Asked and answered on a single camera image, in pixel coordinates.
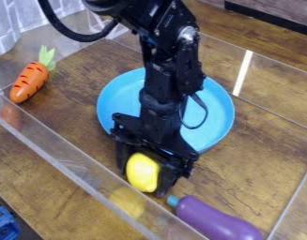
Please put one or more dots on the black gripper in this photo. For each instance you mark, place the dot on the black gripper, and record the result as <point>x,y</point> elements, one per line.
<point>153,133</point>

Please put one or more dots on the yellow toy lemon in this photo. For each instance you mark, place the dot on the yellow toy lemon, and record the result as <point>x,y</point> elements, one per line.
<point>142,172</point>

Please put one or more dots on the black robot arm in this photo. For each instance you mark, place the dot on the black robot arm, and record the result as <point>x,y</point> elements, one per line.
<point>169,38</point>

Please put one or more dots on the blue round tray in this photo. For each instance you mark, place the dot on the blue round tray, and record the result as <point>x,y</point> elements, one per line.
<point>119,98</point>

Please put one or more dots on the purple toy eggplant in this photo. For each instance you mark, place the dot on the purple toy eggplant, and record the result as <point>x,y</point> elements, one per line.
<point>210,221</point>

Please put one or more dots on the orange toy carrot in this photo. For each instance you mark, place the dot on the orange toy carrot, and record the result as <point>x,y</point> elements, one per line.
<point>34,76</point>

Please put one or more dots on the blue object at corner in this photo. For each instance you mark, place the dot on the blue object at corner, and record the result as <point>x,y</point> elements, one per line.
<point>10,228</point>

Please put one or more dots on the clear acrylic enclosure wall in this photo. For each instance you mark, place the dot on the clear acrylic enclosure wall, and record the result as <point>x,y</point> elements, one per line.
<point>58,176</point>

